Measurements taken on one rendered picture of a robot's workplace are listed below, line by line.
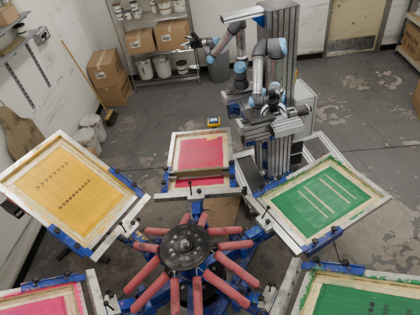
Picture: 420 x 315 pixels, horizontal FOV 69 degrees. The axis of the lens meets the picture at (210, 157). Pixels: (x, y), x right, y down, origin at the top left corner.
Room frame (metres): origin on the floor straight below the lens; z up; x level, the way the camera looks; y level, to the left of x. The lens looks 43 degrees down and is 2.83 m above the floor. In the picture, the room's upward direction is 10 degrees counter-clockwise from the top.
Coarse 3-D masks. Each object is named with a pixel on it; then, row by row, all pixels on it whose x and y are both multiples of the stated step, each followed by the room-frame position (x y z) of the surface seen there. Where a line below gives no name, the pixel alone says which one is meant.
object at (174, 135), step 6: (174, 132) 2.40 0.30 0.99; (180, 132) 2.38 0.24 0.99; (186, 132) 2.37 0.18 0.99; (192, 132) 2.35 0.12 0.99; (198, 132) 2.34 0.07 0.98; (204, 132) 2.33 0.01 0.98; (210, 132) 2.32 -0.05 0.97; (216, 132) 2.32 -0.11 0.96; (222, 132) 2.31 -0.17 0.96; (228, 132) 2.25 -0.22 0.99; (174, 138) 2.31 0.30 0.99; (228, 138) 2.17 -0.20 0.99; (174, 144) 2.24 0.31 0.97; (228, 144) 2.08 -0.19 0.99; (228, 150) 2.01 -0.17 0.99; (168, 162) 1.99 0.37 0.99; (168, 186) 1.71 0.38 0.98; (216, 186) 1.61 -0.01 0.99; (222, 186) 1.60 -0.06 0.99; (228, 186) 1.59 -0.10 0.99
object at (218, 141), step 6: (204, 138) 2.27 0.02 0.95; (216, 138) 2.24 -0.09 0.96; (204, 144) 2.18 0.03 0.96; (210, 144) 2.17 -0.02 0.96; (216, 144) 2.15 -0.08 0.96; (222, 150) 2.06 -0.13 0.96; (222, 156) 1.98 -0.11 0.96; (204, 162) 1.94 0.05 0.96; (210, 162) 1.93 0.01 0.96; (216, 162) 1.91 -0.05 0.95; (222, 162) 1.90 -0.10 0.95; (204, 180) 1.73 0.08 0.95; (210, 180) 1.72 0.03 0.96; (216, 180) 1.71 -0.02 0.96; (222, 180) 1.69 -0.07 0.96
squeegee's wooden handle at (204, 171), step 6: (198, 168) 1.78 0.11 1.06; (204, 168) 1.77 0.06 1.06; (210, 168) 1.75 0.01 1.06; (216, 168) 1.74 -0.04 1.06; (174, 174) 1.78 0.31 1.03; (180, 174) 1.78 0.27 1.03; (186, 174) 1.77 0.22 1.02; (192, 174) 1.76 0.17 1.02; (198, 174) 1.76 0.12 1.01; (204, 174) 1.75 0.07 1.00; (210, 174) 1.74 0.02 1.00
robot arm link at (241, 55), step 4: (244, 20) 2.64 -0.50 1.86; (244, 24) 2.68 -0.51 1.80; (244, 28) 2.68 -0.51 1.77; (240, 32) 2.68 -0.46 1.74; (244, 32) 2.70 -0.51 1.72; (236, 36) 2.70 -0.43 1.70; (240, 36) 2.68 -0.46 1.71; (244, 36) 2.70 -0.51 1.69; (236, 40) 2.71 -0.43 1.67; (240, 40) 2.68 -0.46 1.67; (244, 40) 2.69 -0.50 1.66; (236, 44) 2.72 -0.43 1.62; (240, 44) 2.68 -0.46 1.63; (244, 44) 2.69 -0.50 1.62; (240, 48) 2.68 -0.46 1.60; (244, 48) 2.69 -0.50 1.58; (240, 52) 2.68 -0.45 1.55; (244, 52) 2.69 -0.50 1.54; (236, 56) 2.72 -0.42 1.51; (240, 56) 2.69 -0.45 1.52; (244, 56) 2.68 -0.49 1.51; (236, 60) 2.70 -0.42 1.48; (240, 60) 2.67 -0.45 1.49; (244, 60) 2.67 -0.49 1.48; (248, 60) 2.74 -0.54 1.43
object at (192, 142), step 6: (180, 144) 2.25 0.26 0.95; (186, 144) 2.23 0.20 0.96; (192, 144) 2.21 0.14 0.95; (198, 144) 2.20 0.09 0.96; (180, 150) 2.17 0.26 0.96; (180, 156) 2.08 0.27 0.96; (180, 162) 2.00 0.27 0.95; (192, 162) 1.97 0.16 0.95; (198, 162) 1.95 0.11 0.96; (180, 168) 1.92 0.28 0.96; (186, 168) 1.91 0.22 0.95; (180, 180) 1.78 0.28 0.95; (186, 180) 1.77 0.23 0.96; (192, 180) 1.76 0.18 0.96; (198, 180) 1.74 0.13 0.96; (180, 186) 1.71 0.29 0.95; (186, 186) 1.70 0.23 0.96
